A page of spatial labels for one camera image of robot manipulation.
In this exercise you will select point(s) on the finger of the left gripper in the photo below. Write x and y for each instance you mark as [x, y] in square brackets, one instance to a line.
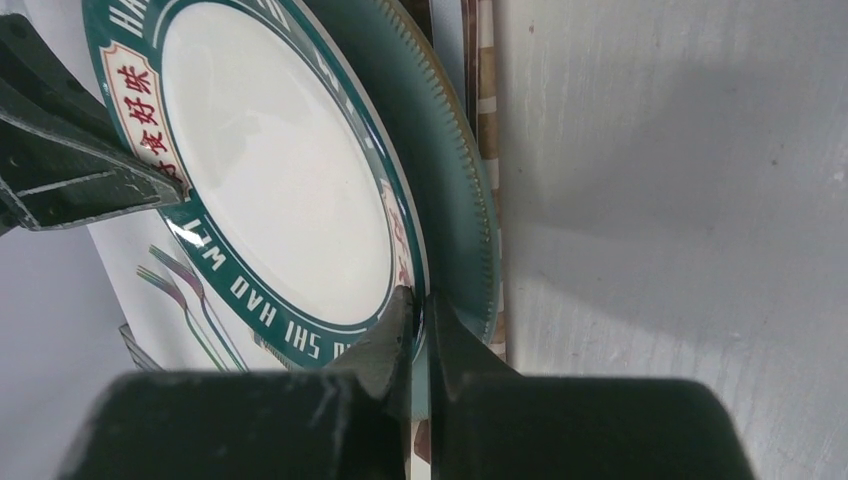
[62, 163]

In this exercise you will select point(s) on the brown striped placemat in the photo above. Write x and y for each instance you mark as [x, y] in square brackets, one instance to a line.
[463, 36]

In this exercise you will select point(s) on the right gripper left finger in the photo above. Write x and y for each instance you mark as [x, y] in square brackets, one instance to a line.
[381, 360]

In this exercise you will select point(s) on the iridescent fork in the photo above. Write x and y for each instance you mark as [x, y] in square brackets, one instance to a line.
[216, 334]
[171, 290]

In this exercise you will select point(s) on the white green-rimmed small plate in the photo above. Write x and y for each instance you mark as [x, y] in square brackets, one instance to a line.
[297, 211]

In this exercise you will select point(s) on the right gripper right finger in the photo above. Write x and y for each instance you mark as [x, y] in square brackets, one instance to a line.
[462, 373]

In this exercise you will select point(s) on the large teal plate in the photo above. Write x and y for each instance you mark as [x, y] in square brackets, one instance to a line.
[425, 121]

